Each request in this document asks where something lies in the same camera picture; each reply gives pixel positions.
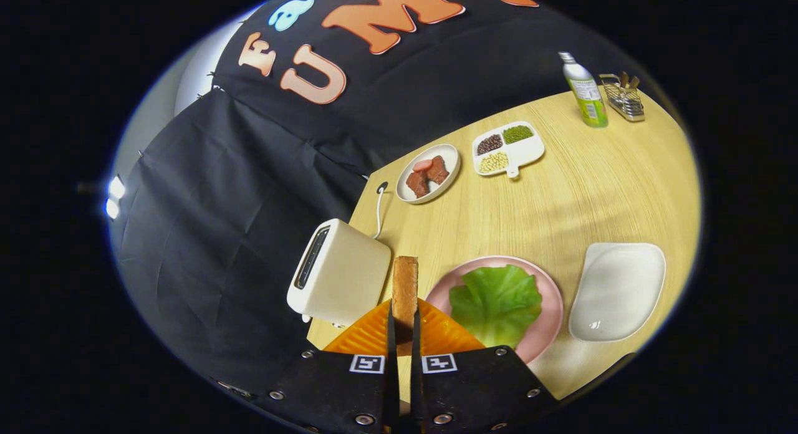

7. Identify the metal wire basket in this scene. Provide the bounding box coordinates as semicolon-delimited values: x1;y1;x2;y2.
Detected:
600;73;646;122

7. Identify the toasted bread slice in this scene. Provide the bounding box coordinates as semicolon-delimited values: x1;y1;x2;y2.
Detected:
392;256;420;344

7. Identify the white rounded square plate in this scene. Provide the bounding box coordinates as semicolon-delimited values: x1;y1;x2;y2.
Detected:
568;242;667;342

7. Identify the white toaster cable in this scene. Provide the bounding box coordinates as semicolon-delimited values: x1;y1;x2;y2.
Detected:
373;182;389;240

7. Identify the green label metal bottle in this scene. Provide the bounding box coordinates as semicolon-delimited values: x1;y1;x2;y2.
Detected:
559;51;609;128

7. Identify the white toaster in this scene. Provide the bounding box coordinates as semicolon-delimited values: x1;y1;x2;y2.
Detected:
286;218;392;327

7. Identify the white oval plate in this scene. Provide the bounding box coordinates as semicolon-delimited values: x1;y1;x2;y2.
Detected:
395;143;461;205

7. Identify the black backdrop cloth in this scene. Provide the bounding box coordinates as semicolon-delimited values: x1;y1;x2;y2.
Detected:
109;0;686;397

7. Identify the green lettuce leaf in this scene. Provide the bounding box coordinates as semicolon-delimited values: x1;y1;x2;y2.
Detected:
449;264;543;349

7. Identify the white divided dish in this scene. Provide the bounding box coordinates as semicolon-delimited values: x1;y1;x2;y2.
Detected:
471;121;546;178

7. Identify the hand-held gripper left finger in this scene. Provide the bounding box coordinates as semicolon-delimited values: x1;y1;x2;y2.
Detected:
256;300;400;434

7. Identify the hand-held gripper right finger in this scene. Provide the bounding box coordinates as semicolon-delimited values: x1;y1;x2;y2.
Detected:
410;299;559;434

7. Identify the pink round plate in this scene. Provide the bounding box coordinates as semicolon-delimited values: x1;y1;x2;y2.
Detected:
424;255;565;365

